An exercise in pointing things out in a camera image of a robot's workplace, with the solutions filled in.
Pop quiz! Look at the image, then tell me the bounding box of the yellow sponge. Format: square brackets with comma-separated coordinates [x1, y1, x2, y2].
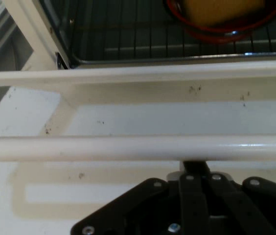
[183, 0, 266, 27]

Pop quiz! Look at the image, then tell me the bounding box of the glass oven door with handle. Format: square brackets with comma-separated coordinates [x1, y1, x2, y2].
[0, 57, 276, 163]

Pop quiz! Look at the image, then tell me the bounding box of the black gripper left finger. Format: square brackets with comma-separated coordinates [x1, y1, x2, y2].
[70, 160, 211, 235]

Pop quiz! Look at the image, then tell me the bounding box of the red bowl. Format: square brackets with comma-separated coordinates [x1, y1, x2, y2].
[165, 0, 276, 45]

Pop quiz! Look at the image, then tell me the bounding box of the wire oven rack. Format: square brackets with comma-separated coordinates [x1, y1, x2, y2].
[69, 0, 276, 62]

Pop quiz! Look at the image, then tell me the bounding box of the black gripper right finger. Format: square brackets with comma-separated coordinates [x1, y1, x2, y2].
[207, 168, 276, 235]

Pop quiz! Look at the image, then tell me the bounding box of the cream toaster oven body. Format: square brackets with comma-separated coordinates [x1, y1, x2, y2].
[1, 0, 276, 72]

